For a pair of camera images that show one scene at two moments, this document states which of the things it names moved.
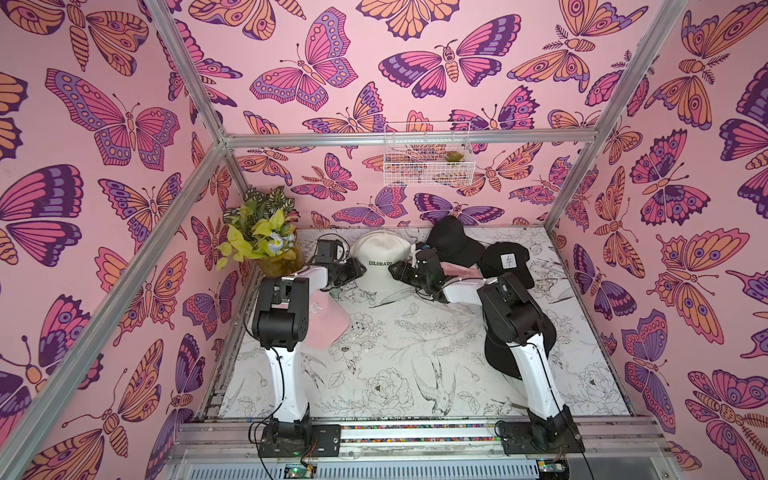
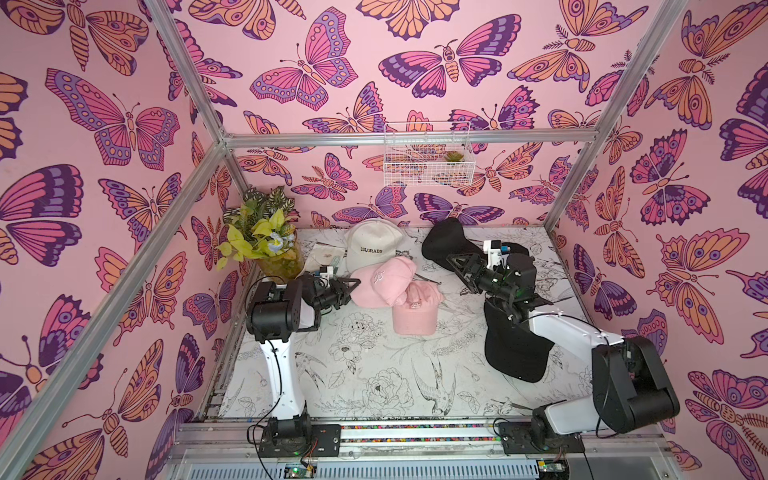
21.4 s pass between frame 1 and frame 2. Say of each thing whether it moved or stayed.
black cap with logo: stayed
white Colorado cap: moved
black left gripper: moved
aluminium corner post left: stayed
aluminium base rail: stayed
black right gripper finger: moved
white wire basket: stayed
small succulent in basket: stayed
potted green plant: stayed
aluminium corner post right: stayed
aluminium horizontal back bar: stayed
